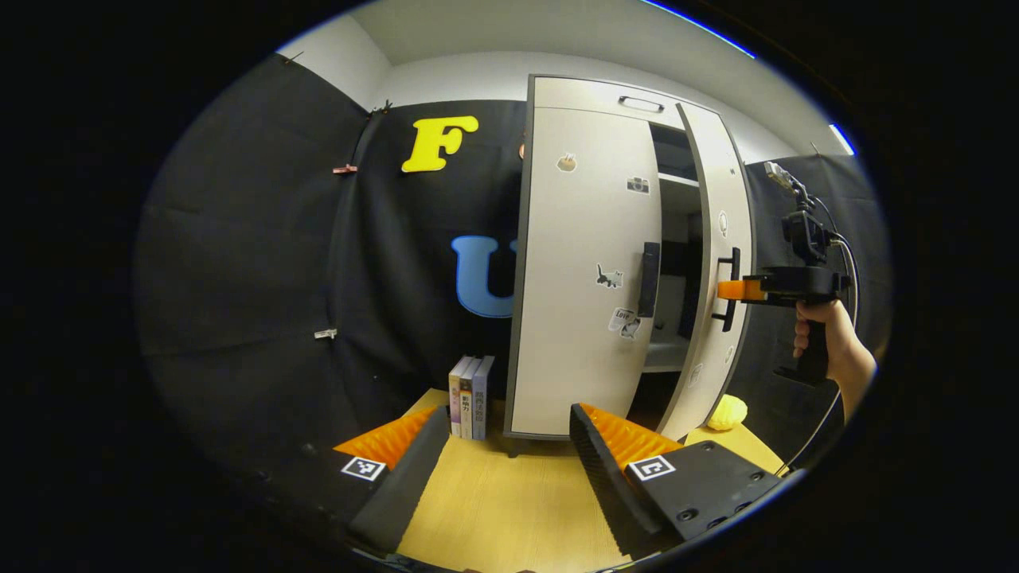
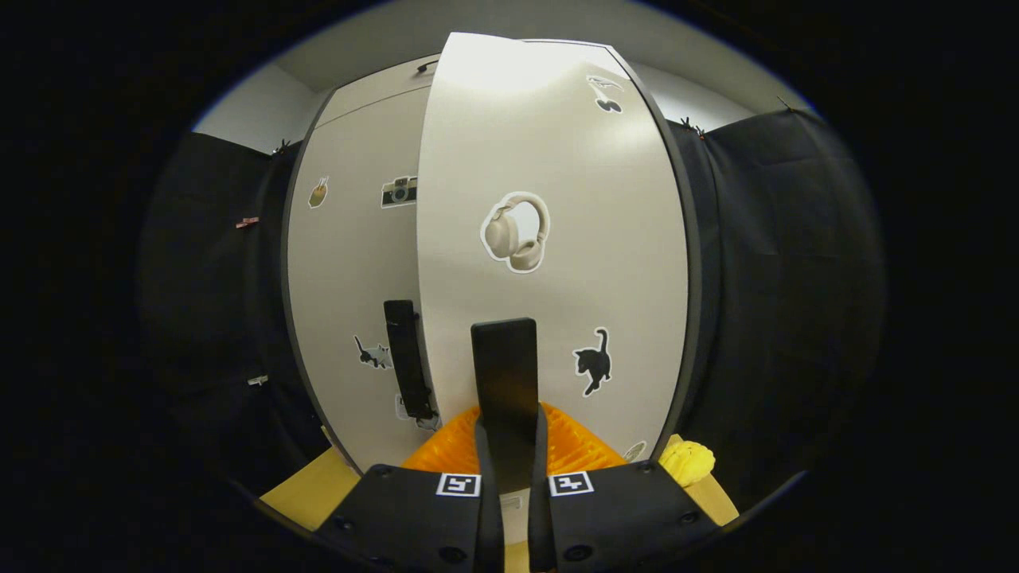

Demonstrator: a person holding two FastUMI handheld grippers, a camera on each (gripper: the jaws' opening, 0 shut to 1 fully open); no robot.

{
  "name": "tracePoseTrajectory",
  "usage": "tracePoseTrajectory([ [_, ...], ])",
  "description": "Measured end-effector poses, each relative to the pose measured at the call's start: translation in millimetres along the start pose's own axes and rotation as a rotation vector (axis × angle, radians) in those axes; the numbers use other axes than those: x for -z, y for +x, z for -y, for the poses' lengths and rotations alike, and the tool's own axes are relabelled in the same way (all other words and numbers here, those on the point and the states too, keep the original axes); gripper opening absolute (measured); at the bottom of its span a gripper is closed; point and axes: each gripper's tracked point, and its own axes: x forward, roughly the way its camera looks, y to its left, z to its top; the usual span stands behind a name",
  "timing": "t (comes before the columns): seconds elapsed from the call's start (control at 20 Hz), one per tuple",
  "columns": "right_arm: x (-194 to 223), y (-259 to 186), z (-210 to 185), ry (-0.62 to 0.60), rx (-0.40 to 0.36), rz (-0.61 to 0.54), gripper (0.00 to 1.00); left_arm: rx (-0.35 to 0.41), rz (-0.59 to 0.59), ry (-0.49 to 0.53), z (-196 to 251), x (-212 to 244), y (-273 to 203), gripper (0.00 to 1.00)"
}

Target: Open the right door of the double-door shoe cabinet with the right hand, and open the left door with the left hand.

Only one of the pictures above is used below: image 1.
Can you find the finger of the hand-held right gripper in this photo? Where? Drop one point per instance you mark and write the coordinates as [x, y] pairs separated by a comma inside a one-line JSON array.
[[736, 290]]

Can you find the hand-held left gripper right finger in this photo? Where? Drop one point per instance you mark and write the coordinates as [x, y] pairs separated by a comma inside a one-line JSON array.
[[609, 493]]

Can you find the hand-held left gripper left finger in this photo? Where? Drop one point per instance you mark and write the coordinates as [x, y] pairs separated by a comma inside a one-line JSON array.
[[406, 485]]

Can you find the beige cabinet door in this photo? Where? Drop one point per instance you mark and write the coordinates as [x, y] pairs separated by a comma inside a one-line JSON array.
[[716, 159], [581, 239]]

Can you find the beige double-door shoe cabinet body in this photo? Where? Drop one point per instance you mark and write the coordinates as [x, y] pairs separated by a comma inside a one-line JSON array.
[[589, 95]]

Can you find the black backdrop cloth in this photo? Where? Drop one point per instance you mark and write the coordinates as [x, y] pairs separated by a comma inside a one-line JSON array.
[[239, 239], [768, 231]]

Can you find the white purple book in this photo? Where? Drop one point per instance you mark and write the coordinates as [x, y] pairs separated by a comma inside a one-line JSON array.
[[456, 394]]

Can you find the blue grey book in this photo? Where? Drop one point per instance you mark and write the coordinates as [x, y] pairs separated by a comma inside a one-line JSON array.
[[482, 398]]

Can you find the yellow ribbed round object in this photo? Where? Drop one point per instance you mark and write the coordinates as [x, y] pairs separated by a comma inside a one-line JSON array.
[[728, 412]]

